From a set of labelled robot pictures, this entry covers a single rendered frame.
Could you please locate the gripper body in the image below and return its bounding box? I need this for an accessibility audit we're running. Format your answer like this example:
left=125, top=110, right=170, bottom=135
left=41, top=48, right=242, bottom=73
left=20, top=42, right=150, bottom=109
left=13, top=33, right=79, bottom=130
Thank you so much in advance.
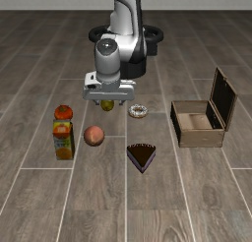
left=82, top=71, right=137, bottom=102

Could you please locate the green kiwi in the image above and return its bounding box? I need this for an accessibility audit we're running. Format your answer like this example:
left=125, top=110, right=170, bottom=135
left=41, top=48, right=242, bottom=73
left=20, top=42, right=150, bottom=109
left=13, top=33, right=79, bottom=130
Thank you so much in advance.
left=99, top=99, right=115, bottom=112

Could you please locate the wooden box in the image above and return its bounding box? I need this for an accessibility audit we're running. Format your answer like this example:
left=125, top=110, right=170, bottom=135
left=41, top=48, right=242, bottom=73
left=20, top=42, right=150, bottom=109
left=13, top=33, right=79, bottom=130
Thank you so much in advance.
left=169, top=99, right=226, bottom=149

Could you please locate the dark wooden box lid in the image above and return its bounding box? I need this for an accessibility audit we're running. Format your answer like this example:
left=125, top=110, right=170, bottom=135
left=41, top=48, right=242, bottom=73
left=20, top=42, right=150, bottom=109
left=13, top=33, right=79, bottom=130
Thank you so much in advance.
left=209, top=66, right=239, bottom=133

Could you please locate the white sprinkled donut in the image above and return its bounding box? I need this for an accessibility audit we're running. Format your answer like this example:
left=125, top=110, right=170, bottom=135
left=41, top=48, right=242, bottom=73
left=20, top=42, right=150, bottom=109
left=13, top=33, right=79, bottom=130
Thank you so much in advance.
left=127, top=103, right=150, bottom=119

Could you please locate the pink peach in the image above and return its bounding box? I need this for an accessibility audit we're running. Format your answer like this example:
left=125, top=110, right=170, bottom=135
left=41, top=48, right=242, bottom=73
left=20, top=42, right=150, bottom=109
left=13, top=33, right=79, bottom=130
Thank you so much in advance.
left=83, top=125, right=106, bottom=148

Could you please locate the red tomato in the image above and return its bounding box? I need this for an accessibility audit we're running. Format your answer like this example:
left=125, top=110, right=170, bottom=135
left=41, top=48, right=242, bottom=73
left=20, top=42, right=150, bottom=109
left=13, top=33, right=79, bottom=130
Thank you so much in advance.
left=53, top=104, right=74, bottom=121

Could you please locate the orange juice carton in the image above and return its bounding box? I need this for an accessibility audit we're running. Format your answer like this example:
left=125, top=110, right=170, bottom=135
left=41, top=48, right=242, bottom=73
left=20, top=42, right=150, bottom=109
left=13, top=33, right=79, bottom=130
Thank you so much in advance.
left=52, top=119, right=76, bottom=161

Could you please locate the chocolate cake wedge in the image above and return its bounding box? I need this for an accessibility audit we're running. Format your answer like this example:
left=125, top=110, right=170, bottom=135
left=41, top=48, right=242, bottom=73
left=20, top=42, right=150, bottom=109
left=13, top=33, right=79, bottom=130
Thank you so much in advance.
left=126, top=143, right=158, bottom=174

